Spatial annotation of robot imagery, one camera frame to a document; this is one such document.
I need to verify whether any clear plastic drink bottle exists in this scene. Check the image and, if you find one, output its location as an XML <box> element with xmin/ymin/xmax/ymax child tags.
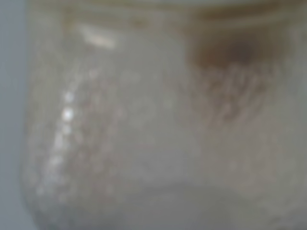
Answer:
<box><xmin>21</xmin><ymin>0</ymin><xmax>307</xmax><ymax>230</ymax></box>

